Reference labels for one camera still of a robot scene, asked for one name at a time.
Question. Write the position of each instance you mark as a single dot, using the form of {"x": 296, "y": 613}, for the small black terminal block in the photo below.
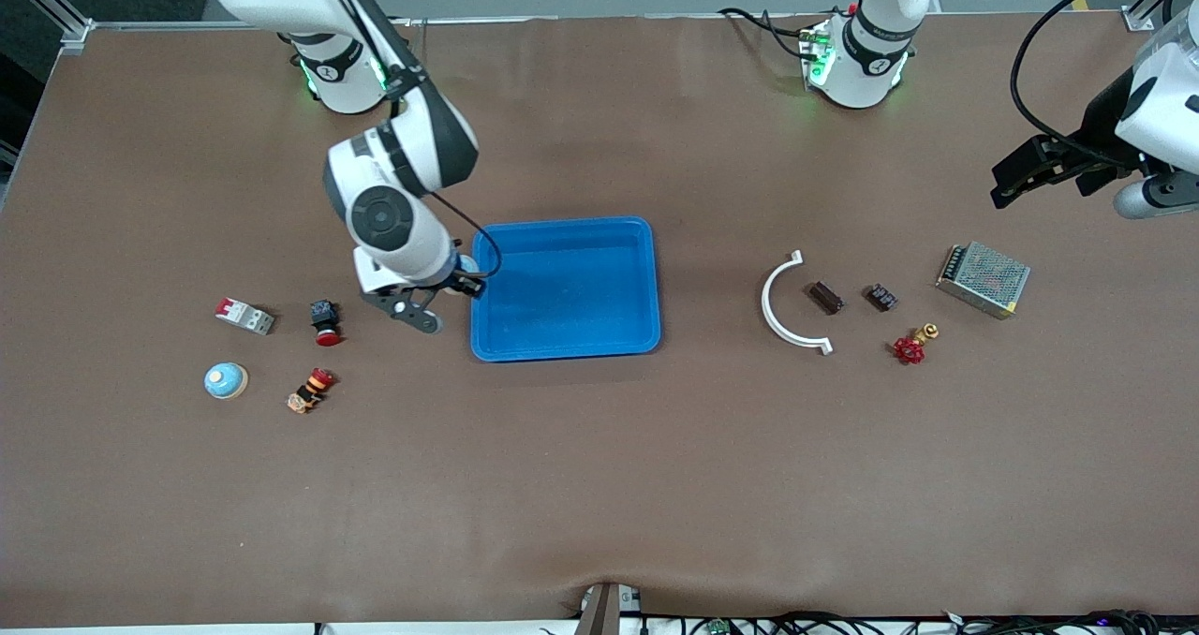
{"x": 880, "y": 297}

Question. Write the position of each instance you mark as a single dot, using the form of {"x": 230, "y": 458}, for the brown black relay block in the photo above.
{"x": 826, "y": 297}

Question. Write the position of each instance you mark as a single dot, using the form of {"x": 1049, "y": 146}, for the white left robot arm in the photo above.
{"x": 866, "y": 54}

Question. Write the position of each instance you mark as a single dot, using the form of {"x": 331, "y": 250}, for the white curved plastic clamp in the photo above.
{"x": 766, "y": 302}

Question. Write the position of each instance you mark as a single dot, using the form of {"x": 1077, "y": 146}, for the light blue call bell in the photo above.
{"x": 466, "y": 266}
{"x": 225, "y": 380}

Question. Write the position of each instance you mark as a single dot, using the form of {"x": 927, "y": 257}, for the white circuit breaker red switch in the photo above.
{"x": 245, "y": 317}

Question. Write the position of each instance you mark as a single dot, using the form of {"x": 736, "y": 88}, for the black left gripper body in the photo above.
{"x": 1102, "y": 122}

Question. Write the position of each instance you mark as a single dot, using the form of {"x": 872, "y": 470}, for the red button orange white base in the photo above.
{"x": 312, "y": 390}

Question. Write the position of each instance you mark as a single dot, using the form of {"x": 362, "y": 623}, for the red button black base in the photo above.
{"x": 324, "y": 317}

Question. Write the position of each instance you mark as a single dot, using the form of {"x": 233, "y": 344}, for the metal mesh power supply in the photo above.
{"x": 984, "y": 279}

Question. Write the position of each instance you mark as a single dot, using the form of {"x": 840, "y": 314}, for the red handwheel brass valve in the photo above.
{"x": 907, "y": 349}

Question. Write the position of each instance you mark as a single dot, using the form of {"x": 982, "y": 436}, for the blue plastic tray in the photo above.
{"x": 590, "y": 288}

